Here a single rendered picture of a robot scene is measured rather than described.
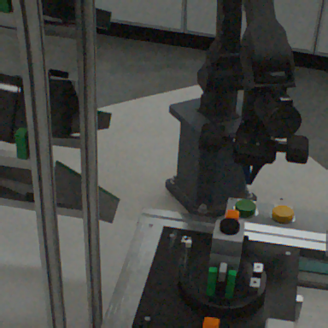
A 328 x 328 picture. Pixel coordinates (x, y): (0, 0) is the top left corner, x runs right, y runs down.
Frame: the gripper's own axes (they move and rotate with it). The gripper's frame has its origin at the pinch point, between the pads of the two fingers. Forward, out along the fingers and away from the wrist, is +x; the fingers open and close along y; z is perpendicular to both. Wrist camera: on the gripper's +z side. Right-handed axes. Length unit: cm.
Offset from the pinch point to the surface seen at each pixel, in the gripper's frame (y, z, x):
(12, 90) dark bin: -27, 36, -30
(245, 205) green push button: -0.1, -0.2, 8.5
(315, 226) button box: 13.2, 1.7, 9.7
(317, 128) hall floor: 32, -204, 106
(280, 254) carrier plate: 6.9, 11.8, 8.7
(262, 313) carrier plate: 4.8, 26.4, 8.7
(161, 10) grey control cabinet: -65, -283, 83
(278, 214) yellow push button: 6.0, 1.2, 8.5
